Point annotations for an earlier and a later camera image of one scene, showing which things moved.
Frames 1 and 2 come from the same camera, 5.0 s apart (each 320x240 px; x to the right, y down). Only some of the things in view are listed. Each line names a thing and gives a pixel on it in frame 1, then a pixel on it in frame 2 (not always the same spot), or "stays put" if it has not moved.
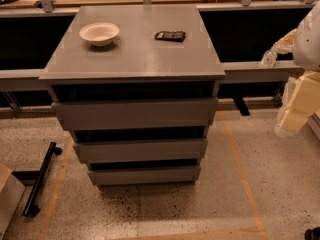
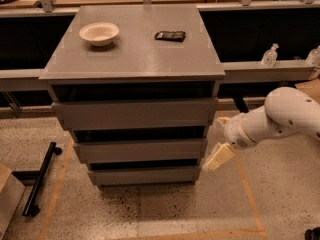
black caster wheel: [312, 234] stays put
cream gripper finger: [301, 100] → [222, 153]
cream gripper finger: [285, 44] → [223, 120]
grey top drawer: [137, 113] stays put
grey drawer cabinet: [137, 109] stays put
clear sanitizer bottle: [269, 58] stays put
